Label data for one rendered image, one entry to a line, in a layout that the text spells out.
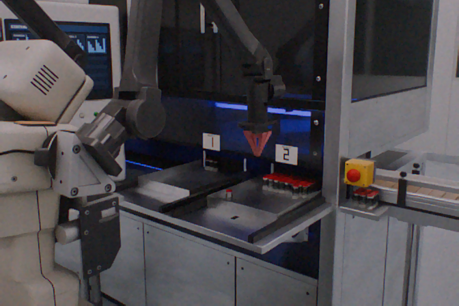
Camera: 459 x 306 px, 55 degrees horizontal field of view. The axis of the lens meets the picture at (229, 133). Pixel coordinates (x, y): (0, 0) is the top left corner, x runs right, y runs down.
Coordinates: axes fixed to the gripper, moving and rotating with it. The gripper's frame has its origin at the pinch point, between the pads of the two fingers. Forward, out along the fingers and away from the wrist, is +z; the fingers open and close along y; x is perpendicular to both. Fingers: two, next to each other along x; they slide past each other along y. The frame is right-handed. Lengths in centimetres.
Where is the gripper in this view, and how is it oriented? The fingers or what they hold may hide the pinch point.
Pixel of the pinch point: (257, 153)
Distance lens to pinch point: 124.3
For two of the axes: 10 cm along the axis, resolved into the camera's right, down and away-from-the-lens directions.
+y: 6.3, -1.7, 7.6
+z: 0.1, 9.8, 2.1
